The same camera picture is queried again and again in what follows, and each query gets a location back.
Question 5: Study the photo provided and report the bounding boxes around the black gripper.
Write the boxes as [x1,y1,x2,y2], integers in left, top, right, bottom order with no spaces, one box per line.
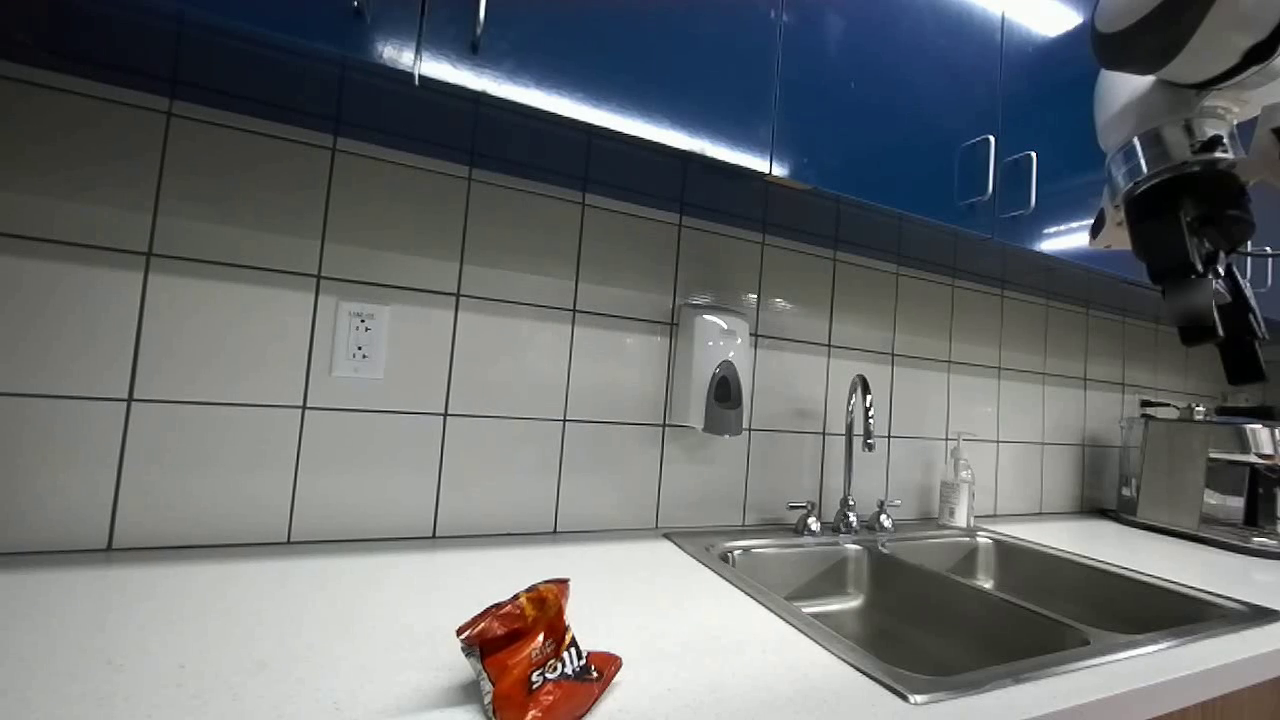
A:
[1120,156,1274,393]

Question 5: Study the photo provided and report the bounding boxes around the red Doritos chip packet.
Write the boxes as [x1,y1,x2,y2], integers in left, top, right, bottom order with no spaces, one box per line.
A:
[453,577,630,720]

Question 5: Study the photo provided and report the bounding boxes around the stainless steel double sink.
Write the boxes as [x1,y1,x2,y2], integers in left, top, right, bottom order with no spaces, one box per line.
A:
[663,522,1280,707]

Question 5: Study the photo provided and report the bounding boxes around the stainless steel coffee machine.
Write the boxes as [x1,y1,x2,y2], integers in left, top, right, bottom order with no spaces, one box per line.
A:
[1117,396,1280,561]

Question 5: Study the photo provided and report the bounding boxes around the clear soap pump bottle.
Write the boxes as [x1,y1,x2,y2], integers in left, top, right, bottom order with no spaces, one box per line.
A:
[935,431,979,532]

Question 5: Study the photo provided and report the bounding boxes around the chrome gooseneck faucet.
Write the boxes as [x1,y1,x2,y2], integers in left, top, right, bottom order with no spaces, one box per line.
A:
[834,373,885,536]

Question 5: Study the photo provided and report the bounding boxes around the white electrical outlet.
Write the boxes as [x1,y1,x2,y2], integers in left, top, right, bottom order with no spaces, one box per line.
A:
[333,302,394,383]

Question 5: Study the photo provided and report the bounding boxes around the silver cabinet door handle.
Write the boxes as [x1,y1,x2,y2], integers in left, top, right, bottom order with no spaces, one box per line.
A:
[957,133,1001,211]
[1001,150,1043,222]

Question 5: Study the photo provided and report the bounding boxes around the blue wall cabinet row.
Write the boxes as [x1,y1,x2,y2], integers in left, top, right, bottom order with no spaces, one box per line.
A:
[0,0,1280,325]

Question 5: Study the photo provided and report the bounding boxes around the white wall soap dispenser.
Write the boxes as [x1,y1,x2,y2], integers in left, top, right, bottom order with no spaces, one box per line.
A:
[663,302,758,442]

